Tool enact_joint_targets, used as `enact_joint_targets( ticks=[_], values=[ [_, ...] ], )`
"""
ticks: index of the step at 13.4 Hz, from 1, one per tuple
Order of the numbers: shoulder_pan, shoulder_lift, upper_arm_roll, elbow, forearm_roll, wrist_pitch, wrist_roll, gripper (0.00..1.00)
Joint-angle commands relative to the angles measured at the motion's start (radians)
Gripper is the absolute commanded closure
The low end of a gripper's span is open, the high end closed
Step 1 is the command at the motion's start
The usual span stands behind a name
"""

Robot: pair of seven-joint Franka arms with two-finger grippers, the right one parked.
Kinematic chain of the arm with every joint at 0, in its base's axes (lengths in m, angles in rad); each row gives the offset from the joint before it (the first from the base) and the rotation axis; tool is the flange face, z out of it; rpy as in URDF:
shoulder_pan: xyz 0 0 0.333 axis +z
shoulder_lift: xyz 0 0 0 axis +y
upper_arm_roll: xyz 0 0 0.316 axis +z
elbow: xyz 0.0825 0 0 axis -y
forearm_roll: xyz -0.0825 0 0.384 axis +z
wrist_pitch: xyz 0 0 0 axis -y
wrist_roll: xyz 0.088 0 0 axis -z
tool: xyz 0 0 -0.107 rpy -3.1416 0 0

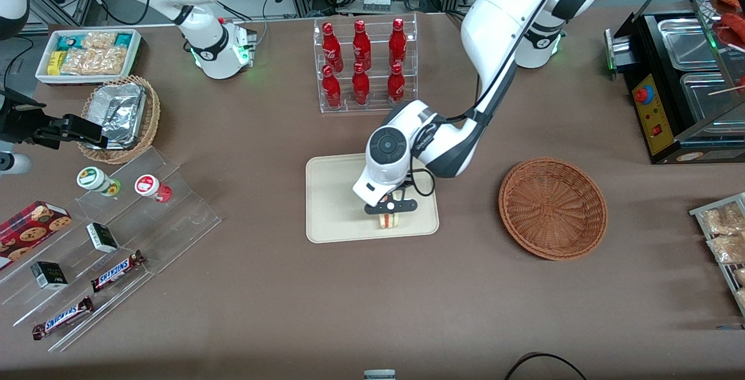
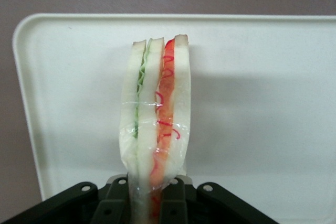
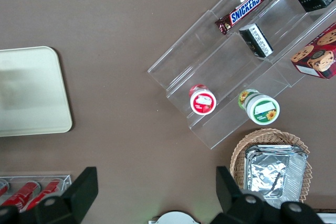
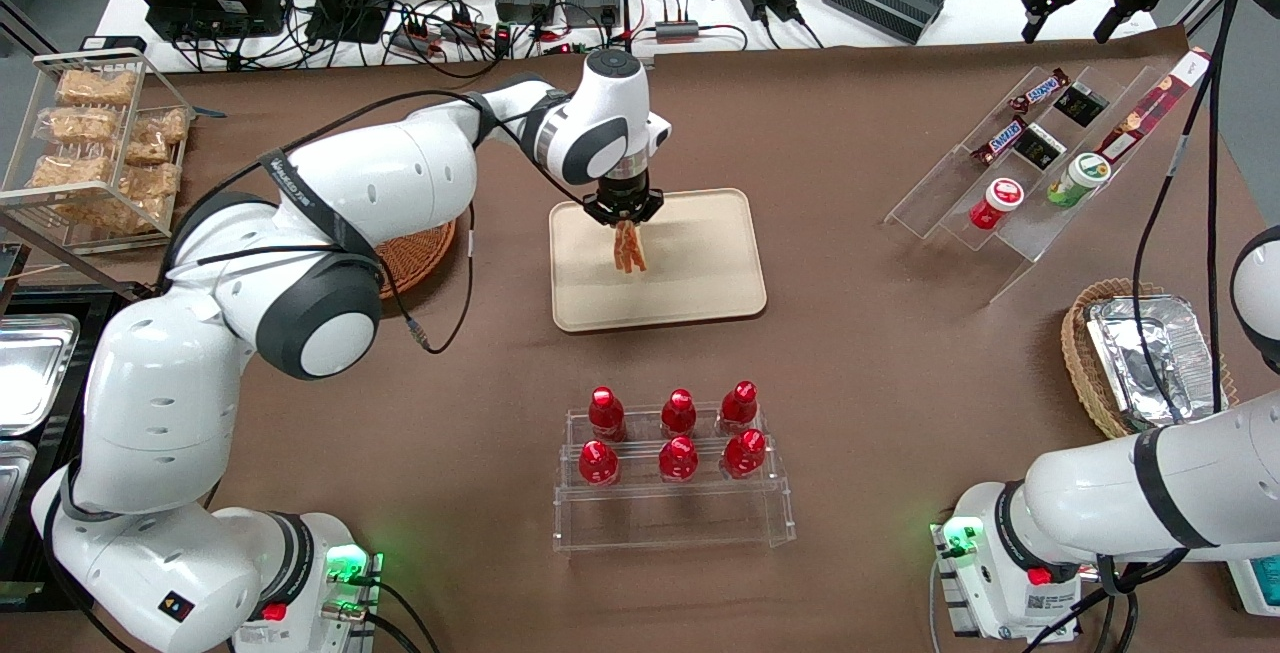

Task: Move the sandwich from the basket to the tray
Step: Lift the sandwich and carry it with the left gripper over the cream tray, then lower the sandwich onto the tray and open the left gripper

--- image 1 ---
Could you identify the tan wicker basket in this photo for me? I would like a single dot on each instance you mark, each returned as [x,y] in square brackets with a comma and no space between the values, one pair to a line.
[152,115]

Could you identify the clear acrylic tiered stand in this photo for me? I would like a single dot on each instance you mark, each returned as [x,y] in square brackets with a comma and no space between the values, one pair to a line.
[180,217]

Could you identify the clear acrylic bottle rack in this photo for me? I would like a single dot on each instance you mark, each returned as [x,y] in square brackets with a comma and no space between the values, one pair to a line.
[375,106]

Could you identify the triangle sandwich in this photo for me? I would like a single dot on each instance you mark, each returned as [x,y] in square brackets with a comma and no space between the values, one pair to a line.
[389,222]

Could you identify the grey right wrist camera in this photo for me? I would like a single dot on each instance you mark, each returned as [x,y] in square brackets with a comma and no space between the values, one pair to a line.
[14,163]

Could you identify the small black box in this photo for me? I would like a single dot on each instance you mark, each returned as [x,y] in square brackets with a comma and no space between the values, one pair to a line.
[49,275]
[102,238]

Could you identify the yellow snack packet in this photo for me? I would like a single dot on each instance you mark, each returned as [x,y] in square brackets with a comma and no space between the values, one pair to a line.
[55,62]

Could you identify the beige plastic tray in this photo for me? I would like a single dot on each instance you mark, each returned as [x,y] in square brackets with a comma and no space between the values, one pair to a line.
[334,205]

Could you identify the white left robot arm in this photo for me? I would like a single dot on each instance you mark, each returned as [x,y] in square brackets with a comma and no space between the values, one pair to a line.
[495,13]

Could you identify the red tartan cookie box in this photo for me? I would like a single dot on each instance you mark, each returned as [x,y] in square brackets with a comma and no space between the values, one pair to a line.
[32,231]

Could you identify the small clear puffed snack bag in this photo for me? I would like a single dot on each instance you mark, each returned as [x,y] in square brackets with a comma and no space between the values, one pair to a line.
[99,39]

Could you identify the steel food pan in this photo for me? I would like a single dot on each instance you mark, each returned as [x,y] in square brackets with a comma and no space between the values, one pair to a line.
[707,98]
[687,45]

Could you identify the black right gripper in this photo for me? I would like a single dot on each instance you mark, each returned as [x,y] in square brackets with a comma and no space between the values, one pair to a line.
[18,125]

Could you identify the clear bag of fried snacks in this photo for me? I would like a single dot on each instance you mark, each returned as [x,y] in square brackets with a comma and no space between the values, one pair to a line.
[740,276]
[722,220]
[741,297]
[727,249]

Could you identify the aluminium foil containers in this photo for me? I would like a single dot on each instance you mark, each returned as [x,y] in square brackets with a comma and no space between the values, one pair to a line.
[119,112]

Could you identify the brown round wicker basket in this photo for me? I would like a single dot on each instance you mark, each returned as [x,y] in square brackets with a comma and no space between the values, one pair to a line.
[553,208]

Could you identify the red cola bottle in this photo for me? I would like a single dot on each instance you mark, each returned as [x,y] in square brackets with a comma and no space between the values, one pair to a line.
[396,84]
[332,48]
[361,86]
[331,89]
[397,42]
[361,45]

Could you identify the black hot food display case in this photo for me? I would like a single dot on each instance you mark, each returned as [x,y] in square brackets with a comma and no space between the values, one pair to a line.
[660,130]

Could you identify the red lid yoghurt cup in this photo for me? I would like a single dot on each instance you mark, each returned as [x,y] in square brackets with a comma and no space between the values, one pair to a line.
[148,187]

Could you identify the white rectangular snack bin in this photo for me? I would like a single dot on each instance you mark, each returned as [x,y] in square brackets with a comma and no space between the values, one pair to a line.
[135,48]

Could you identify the green lid yoghurt cup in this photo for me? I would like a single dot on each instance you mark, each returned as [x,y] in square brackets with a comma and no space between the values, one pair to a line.
[93,179]

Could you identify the teal snack packet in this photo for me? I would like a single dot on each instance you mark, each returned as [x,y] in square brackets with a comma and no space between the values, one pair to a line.
[68,42]
[123,40]

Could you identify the grey box at table edge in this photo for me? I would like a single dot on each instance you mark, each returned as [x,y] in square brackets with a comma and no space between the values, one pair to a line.
[379,375]

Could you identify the large clear puffed snack bag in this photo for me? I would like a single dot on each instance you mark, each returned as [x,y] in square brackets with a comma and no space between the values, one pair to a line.
[93,61]

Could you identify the snickers chocolate bar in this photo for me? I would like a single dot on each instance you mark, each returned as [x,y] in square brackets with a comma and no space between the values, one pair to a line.
[63,318]
[116,271]

